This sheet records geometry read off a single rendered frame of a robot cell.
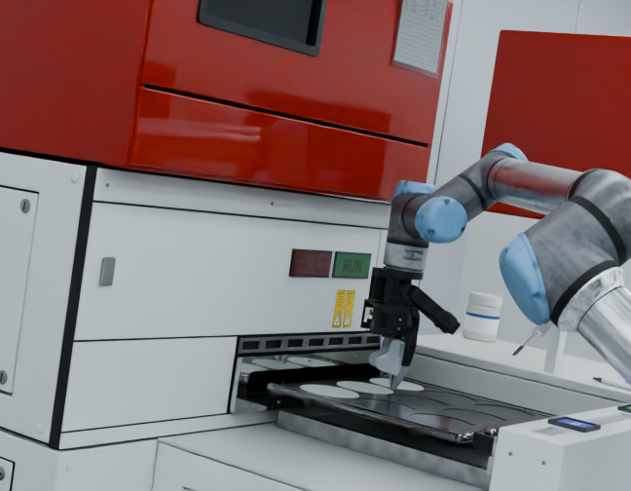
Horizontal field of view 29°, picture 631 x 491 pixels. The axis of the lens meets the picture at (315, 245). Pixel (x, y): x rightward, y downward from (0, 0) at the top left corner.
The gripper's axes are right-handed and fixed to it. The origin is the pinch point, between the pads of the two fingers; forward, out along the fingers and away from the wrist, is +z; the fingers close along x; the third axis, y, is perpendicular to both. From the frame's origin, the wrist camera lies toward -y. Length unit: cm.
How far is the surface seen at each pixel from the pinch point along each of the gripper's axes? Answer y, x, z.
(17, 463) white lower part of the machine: 65, 21, 13
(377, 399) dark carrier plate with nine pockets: 7.5, 10.4, 1.3
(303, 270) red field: 19.3, -2.9, -17.5
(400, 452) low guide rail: 6.5, 21.2, 7.3
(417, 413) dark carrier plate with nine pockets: 3.9, 19.3, 1.3
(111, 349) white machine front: 55, 23, -5
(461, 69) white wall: -135, -307, -89
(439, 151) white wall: -129, -302, -52
